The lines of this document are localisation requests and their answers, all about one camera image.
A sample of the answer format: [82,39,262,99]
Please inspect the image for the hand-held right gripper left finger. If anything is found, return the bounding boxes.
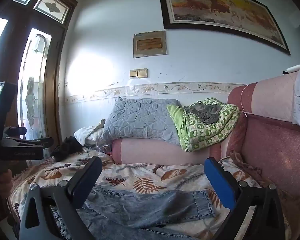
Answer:
[19,156,103,240]

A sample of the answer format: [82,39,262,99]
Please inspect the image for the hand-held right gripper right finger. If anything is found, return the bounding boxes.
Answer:
[204,157,287,240]

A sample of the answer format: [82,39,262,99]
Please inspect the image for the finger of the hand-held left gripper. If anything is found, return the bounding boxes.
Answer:
[3,127,27,139]
[15,136,54,148]

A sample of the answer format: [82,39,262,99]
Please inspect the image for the blue denim pants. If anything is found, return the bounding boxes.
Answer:
[50,184,217,240]

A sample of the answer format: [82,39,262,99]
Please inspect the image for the person's left hand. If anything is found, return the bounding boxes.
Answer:
[0,164,14,200]

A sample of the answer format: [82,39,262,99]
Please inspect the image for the black cloth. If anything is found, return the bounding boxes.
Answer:
[51,136,85,161]

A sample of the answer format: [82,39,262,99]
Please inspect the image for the white crumpled cloth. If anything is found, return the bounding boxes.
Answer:
[74,119,107,147]

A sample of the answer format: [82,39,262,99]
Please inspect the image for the green patterned blanket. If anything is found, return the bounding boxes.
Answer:
[166,97,240,152]

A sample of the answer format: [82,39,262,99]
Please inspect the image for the leaf printed blanket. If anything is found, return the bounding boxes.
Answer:
[9,150,265,240]

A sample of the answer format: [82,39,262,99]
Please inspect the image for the wooden stained glass door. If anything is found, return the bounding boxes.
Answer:
[0,0,78,160]

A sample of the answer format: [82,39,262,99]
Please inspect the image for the pink bed sheet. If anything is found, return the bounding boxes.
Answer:
[111,71,300,240]

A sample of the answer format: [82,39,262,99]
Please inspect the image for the grey crumpled cloth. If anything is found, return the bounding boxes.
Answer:
[186,103,222,125]

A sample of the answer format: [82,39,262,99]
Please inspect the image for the grey quilted pillow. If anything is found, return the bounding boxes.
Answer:
[100,96,183,147]

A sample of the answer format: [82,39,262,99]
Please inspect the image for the white paper roll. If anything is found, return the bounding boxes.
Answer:
[286,61,300,75]

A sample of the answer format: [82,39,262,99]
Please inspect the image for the small framed plaque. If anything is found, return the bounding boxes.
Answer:
[133,31,168,59]

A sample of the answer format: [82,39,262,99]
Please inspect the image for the large framed painting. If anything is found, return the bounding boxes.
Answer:
[157,0,291,55]

